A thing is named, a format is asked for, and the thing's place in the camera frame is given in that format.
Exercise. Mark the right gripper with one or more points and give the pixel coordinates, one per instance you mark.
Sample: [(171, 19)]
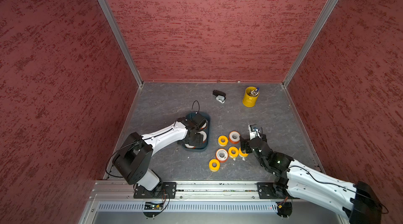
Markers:
[(246, 143)]

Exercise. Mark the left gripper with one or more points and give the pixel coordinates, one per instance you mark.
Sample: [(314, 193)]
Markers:
[(198, 140)]

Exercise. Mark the teal storage box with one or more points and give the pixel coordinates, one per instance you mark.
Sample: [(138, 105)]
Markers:
[(197, 149)]

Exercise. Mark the yellow tape roll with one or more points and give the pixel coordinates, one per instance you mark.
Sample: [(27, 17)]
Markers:
[(223, 141), (233, 152), (242, 154), (214, 165)]

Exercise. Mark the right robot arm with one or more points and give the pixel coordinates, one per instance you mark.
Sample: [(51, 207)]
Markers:
[(357, 203)]

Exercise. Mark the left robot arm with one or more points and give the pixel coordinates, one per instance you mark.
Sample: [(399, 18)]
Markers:
[(132, 160)]

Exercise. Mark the black white stapler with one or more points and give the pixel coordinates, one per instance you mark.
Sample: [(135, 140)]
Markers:
[(220, 96)]

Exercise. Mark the yellow pen cup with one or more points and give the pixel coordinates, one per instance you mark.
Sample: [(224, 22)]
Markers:
[(250, 97)]

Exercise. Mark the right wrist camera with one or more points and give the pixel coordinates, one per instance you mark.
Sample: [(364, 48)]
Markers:
[(254, 131)]

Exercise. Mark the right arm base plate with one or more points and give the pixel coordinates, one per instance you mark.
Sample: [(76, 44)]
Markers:
[(266, 191)]

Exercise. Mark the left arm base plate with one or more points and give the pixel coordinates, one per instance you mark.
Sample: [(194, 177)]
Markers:
[(161, 191)]

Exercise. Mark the aluminium front rail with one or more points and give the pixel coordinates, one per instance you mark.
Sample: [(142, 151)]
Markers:
[(222, 191)]

